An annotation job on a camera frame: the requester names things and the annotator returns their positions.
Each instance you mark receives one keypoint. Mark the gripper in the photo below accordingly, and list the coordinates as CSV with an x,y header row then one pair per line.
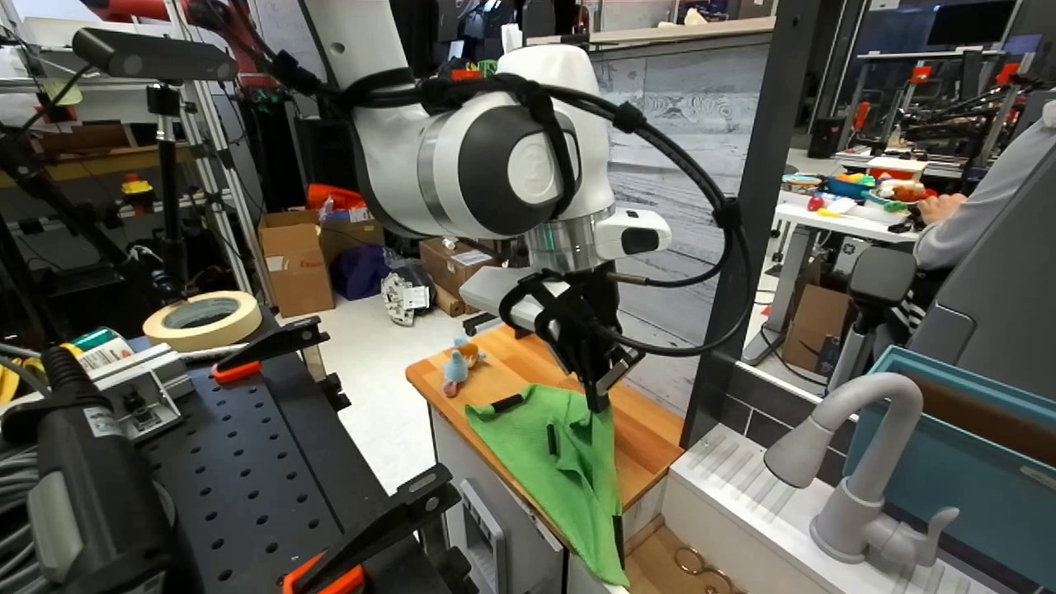
x,y
596,318

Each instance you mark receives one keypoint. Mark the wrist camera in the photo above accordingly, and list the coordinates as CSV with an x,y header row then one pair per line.
x,y
487,290

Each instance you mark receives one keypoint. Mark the black marker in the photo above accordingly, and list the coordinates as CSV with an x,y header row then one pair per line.
x,y
506,403

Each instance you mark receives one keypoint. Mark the metal shelf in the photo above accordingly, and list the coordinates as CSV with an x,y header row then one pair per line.
x,y
99,157

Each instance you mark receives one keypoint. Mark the purple bag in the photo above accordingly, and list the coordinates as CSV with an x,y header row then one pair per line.
x,y
359,272

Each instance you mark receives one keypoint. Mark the monitor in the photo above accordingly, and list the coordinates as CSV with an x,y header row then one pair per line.
x,y
940,25

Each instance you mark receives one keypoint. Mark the black handheld device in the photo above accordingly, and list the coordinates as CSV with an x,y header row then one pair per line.
x,y
91,495

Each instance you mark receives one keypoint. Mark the office chair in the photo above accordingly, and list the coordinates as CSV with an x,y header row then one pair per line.
x,y
879,285

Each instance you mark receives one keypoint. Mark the heap of toys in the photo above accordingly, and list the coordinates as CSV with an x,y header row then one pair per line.
x,y
874,191

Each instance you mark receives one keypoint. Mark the grey toy tap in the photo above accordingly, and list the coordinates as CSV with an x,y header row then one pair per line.
x,y
862,495

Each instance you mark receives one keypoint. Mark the green towel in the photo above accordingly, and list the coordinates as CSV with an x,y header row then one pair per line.
x,y
536,470

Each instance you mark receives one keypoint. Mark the person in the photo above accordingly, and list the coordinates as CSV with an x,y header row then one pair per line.
x,y
982,206

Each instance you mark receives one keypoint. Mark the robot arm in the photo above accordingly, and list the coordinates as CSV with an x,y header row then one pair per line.
x,y
487,165

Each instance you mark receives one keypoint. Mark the open cardboard box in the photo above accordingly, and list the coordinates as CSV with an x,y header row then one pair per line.
x,y
351,235

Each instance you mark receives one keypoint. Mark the cardboard box with blue print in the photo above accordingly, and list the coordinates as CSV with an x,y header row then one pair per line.
x,y
815,326

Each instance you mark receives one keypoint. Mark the black and orange clamp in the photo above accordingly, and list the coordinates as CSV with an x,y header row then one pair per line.
x,y
371,528
272,346

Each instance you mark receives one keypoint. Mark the black bin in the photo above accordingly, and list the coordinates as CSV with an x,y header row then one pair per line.
x,y
827,136

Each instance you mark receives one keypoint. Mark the white and black bundle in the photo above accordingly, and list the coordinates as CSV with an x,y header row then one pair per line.
x,y
406,299

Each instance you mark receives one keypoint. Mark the blue and orange plush toy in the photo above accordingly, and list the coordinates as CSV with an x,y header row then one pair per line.
x,y
459,363

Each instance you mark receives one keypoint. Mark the roll of masking tape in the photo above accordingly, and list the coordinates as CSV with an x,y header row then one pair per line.
x,y
202,323

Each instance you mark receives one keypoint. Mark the camera on tripod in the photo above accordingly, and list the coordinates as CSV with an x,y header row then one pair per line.
x,y
157,56

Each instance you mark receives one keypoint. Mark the white table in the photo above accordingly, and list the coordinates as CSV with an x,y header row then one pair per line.
x,y
825,221

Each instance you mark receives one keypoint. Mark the flat cardboard box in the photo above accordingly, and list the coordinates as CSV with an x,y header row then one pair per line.
x,y
454,266

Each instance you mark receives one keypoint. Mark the tall cardboard box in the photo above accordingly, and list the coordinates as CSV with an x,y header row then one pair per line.
x,y
297,264

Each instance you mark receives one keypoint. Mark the grey box with label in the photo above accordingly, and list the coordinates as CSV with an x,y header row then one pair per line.
x,y
136,388

